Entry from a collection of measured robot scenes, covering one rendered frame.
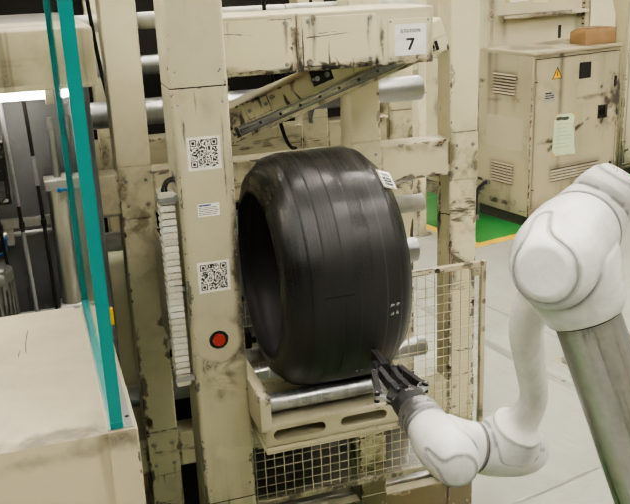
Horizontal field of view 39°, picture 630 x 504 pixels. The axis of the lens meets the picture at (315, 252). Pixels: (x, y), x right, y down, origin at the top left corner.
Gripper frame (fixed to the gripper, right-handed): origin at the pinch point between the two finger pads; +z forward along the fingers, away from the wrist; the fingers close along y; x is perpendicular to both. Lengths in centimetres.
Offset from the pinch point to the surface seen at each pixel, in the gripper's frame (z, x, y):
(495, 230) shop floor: 360, 150, -241
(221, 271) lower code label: 22.8, -17.2, 30.5
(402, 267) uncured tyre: 4.4, -20.7, -6.9
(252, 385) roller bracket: 15.1, 10.2, 26.1
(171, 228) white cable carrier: 25, -29, 41
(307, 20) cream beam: 55, -67, -1
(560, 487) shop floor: 63, 112, -101
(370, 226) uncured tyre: 8.7, -29.9, -0.7
